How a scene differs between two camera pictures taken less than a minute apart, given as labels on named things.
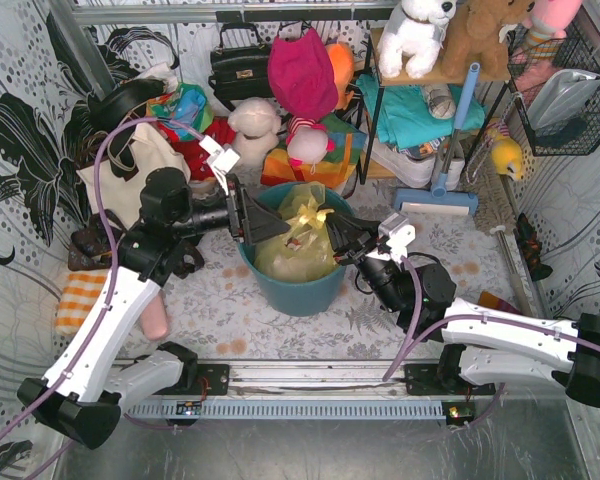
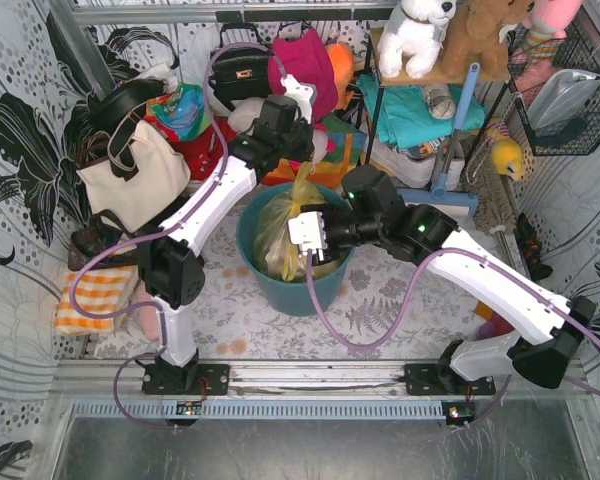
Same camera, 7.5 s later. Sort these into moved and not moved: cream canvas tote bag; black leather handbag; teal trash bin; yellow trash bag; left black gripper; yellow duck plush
Moved: yellow trash bag; left black gripper
Not moved: black leather handbag; teal trash bin; cream canvas tote bag; yellow duck plush
